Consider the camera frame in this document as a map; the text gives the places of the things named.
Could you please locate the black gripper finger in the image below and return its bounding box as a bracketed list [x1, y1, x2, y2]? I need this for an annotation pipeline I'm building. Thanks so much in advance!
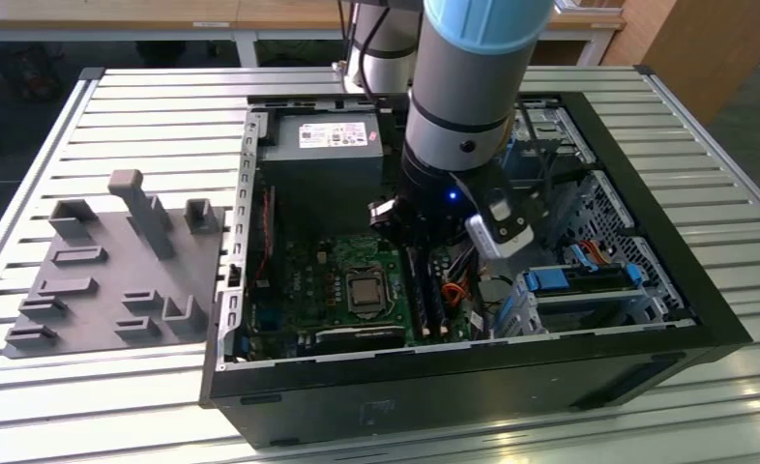
[366, 197, 414, 244]

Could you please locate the black RAM stick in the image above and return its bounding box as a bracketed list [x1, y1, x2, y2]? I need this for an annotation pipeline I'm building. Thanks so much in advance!
[427, 249, 451, 335]

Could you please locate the grey power supply unit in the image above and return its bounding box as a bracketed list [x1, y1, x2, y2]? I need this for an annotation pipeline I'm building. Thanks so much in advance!
[259, 113, 407, 234]

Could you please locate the silver CPU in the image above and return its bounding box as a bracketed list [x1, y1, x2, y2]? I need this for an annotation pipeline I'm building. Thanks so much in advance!
[347, 277, 387, 313]

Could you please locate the green motherboard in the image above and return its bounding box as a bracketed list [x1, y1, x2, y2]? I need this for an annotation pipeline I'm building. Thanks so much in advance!
[247, 226, 483, 362]

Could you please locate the blue disk carrier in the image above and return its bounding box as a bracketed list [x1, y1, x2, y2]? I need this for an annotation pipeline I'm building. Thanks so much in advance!
[519, 263, 645, 294]

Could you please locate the black graphics card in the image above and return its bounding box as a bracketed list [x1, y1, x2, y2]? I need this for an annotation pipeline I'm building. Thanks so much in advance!
[314, 322, 407, 355]

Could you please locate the silver metal drive bay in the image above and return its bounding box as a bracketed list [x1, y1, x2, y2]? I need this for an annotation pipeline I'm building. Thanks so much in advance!
[499, 102, 597, 205]

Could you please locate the perforated metal disk cage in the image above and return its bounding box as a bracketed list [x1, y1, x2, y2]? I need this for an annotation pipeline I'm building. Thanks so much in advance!
[546, 169, 694, 323]

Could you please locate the black PC case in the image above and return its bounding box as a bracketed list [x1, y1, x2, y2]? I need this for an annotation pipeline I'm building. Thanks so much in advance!
[198, 90, 755, 449]

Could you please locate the grey parts rack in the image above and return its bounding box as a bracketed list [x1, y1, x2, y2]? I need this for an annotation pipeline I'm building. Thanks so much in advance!
[3, 168, 230, 360]

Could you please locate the wooden cabinet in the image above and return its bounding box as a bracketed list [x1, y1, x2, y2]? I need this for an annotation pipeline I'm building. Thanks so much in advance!
[601, 0, 760, 125]

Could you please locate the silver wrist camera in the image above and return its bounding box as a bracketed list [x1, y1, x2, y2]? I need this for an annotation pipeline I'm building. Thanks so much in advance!
[465, 187, 538, 261]

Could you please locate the orange wire bundle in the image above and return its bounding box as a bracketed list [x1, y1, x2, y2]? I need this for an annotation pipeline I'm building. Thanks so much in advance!
[441, 281, 478, 308]

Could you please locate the red wire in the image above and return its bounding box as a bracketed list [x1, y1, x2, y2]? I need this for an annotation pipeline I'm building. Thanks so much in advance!
[251, 186, 272, 285]

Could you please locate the blue disk wire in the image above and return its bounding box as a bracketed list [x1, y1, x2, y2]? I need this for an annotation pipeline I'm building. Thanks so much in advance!
[569, 244, 604, 272]

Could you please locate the orange disk wire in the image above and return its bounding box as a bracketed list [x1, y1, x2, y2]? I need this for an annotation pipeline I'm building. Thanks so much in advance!
[584, 239, 620, 265]

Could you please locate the wooden desk white frame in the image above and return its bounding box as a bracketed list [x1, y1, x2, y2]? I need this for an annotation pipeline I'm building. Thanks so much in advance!
[0, 0, 626, 68]

